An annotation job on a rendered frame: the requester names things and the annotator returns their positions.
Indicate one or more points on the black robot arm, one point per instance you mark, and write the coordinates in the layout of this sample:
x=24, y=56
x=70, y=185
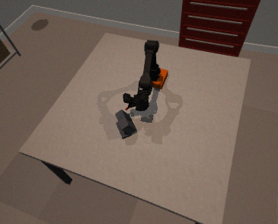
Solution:
x=150, y=73

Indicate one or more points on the dark grey square panel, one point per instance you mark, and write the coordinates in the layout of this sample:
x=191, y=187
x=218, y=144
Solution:
x=125, y=124

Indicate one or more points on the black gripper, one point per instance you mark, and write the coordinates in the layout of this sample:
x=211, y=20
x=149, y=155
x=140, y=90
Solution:
x=131, y=100

